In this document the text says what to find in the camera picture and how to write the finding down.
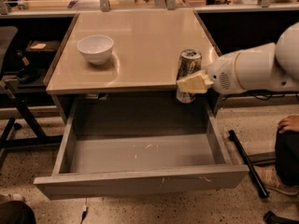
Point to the silver redbull can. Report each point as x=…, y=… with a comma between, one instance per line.
x=189, y=62

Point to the black metal stand left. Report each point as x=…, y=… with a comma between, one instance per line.
x=39, y=140

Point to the dark object bottom left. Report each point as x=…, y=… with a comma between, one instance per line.
x=14, y=210

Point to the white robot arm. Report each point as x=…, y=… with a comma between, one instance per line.
x=269, y=67

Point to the person's hand on knee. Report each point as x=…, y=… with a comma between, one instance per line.
x=291, y=123

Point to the open grey top drawer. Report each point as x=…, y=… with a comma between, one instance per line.
x=126, y=146

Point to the white ceramic bowl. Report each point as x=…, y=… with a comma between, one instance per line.
x=96, y=49

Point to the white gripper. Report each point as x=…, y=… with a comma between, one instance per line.
x=221, y=75

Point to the tan shoe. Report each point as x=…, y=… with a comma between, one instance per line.
x=270, y=179

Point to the person's dark trouser leg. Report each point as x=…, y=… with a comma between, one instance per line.
x=287, y=157

